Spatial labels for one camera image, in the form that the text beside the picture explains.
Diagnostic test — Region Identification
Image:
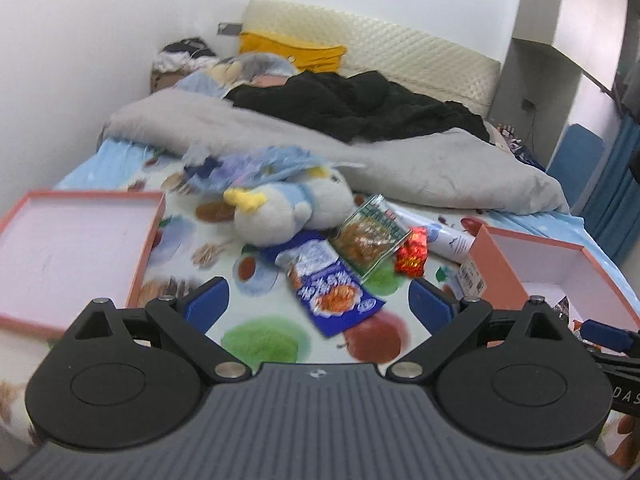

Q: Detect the cream quilted headboard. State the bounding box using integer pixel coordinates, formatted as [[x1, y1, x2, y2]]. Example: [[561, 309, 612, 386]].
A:
[[239, 0, 503, 112]]

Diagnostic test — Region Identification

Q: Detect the dark crinkled snack packet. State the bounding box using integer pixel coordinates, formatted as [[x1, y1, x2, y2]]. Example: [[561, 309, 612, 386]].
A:
[[550, 296, 584, 325]]

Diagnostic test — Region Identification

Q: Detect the green snack packet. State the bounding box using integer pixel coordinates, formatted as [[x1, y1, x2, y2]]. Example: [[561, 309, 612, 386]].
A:
[[326, 193, 412, 282]]

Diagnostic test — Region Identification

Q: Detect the white wall cabinet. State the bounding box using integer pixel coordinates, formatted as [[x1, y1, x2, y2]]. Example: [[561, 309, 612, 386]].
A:
[[510, 0, 632, 92]]

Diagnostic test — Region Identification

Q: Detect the blue snack packet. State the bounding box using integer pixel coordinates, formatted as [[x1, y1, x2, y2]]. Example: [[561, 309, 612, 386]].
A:
[[274, 238, 388, 338]]

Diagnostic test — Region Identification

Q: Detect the blue curtain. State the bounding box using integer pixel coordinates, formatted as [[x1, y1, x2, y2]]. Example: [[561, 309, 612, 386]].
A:
[[584, 114, 640, 272]]

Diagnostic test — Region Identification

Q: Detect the pink cardboard box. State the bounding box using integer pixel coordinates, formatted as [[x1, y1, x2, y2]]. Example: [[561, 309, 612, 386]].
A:
[[469, 224, 640, 347]]

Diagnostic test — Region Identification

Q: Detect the light blue plastic bag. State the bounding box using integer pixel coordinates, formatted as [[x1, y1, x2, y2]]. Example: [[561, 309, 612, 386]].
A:
[[181, 144, 367, 197]]

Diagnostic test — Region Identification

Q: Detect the patterned cloth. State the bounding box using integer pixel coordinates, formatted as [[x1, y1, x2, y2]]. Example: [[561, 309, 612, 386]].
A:
[[491, 121, 539, 167]]

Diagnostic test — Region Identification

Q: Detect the grey blanket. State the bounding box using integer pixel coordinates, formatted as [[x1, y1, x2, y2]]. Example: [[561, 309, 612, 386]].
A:
[[101, 94, 572, 217]]

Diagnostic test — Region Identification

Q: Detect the small red snack packet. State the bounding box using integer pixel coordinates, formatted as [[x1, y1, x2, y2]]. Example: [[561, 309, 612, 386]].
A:
[[393, 225, 430, 277]]

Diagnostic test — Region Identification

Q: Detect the pink box lid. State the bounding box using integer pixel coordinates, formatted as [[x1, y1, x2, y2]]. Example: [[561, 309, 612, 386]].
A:
[[0, 188, 168, 342]]

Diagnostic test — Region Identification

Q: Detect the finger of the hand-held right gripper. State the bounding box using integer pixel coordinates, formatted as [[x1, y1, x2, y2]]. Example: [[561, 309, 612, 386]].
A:
[[591, 352, 640, 414], [580, 318, 640, 357]]

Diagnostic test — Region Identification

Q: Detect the white blue printed tube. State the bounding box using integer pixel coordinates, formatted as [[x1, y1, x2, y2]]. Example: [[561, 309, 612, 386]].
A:
[[381, 198, 489, 294]]

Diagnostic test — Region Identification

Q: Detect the yellow pillow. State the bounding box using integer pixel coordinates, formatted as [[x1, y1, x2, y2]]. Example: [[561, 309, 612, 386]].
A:
[[238, 30, 348, 76]]

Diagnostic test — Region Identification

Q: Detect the black clothing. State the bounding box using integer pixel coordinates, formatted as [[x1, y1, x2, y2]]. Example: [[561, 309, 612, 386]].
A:
[[224, 70, 492, 144]]

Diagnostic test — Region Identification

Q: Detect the pile of dark clothes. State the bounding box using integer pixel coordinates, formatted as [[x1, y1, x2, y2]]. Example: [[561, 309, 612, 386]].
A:
[[152, 36, 219, 76]]

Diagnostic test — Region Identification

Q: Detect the brown cardboard box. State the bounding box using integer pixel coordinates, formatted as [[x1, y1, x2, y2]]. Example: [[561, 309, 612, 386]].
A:
[[150, 66, 182, 96]]

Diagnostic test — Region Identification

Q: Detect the grey blue penguin plush toy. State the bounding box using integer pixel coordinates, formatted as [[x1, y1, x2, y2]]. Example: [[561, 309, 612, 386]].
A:
[[221, 164, 354, 249]]

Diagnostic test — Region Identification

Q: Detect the blue chair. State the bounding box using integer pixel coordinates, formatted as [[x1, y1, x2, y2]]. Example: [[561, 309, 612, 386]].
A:
[[546, 123, 607, 222]]

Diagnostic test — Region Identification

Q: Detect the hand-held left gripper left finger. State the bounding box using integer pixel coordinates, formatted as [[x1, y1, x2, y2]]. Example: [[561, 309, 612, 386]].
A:
[[62, 276, 253, 381]]

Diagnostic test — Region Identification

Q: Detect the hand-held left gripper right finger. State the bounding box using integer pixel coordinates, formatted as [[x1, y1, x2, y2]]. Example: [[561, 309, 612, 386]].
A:
[[386, 276, 577, 381]]

